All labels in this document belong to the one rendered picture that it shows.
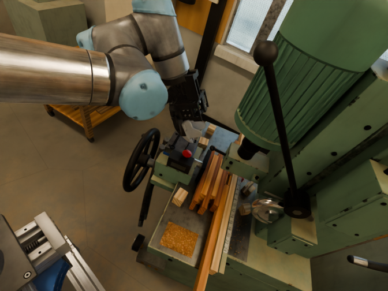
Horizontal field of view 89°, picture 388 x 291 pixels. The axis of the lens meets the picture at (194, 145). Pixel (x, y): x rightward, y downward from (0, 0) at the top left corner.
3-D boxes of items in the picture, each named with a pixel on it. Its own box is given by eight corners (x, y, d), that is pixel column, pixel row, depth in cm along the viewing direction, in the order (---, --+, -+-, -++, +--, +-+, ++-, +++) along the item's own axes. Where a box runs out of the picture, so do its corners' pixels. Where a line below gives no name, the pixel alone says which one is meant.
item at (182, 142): (172, 137, 75) (175, 127, 71) (199, 148, 75) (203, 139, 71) (157, 162, 66) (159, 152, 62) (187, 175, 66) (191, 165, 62)
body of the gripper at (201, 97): (202, 124, 49) (189, 78, 42) (172, 125, 52) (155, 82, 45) (209, 107, 54) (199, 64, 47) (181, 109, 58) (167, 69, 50)
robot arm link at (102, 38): (82, 58, 30) (147, 33, 32) (68, 25, 36) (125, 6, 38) (105, 94, 37) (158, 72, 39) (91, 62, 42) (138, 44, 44)
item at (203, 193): (208, 165, 78) (214, 153, 73) (212, 167, 78) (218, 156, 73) (194, 203, 67) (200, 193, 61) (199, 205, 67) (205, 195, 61)
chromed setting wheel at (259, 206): (243, 207, 64) (263, 189, 54) (279, 223, 63) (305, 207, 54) (242, 215, 62) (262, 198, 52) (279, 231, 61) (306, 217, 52)
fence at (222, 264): (243, 136, 95) (247, 128, 91) (246, 137, 95) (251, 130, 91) (211, 275, 54) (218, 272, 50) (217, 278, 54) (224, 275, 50)
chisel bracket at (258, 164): (222, 156, 72) (231, 141, 66) (258, 171, 71) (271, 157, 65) (217, 171, 67) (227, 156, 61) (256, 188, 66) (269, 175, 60)
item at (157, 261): (144, 242, 88) (145, 237, 82) (169, 253, 87) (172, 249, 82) (134, 261, 82) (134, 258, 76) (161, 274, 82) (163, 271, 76)
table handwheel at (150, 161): (115, 166, 63) (120, 200, 86) (172, 191, 62) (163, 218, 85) (155, 112, 81) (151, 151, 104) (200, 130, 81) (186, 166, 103)
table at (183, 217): (185, 121, 100) (187, 112, 96) (241, 145, 99) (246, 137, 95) (116, 239, 59) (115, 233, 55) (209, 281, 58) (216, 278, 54)
